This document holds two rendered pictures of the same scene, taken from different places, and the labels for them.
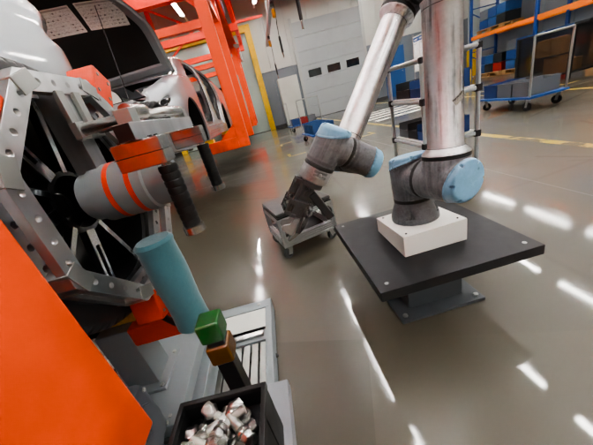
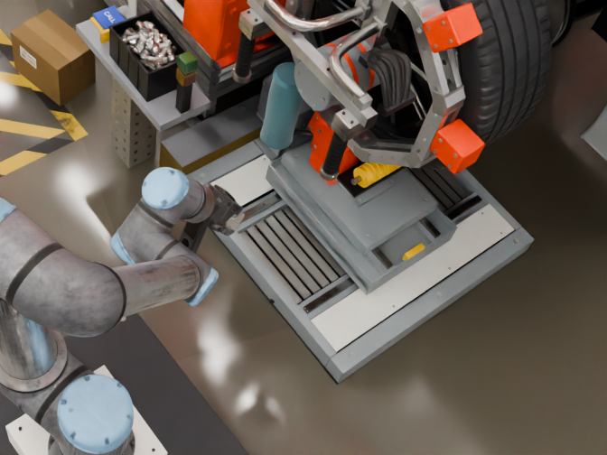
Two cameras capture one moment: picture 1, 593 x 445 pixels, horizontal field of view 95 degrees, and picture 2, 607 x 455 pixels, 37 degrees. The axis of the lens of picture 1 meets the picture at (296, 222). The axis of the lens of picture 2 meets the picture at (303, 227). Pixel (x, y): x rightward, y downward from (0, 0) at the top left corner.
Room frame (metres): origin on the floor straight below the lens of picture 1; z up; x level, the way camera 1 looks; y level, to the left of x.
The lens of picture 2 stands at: (1.66, -0.83, 2.43)
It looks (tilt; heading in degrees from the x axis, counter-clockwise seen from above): 56 degrees down; 127
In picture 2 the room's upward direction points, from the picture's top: 18 degrees clockwise
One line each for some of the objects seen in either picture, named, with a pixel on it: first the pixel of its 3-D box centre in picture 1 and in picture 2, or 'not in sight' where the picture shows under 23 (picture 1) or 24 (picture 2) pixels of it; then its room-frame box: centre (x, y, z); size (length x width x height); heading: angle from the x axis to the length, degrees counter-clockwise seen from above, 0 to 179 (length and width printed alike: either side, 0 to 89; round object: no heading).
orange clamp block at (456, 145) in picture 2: not in sight; (456, 146); (1.03, 0.46, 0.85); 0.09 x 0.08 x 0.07; 1
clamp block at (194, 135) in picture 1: (189, 136); (355, 119); (0.89, 0.25, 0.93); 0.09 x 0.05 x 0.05; 91
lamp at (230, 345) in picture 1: (221, 347); (185, 75); (0.37, 0.18, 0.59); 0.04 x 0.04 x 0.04; 1
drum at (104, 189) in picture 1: (133, 186); (344, 69); (0.72, 0.38, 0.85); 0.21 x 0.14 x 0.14; 91
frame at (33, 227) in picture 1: (106, 193); (366, 58); (0.72, 0.45, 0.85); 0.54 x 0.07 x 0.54; 1
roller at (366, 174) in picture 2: not in sight; (393, 159); (0.83, 0.55, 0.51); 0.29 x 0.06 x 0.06; 91
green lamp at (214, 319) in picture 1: (211, 327); (187, 62); (0.37, 0.18, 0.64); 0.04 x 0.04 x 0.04; 1
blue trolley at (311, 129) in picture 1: (316, 118); not in sight; (6.56, -1.05, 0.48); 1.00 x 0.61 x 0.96; 6
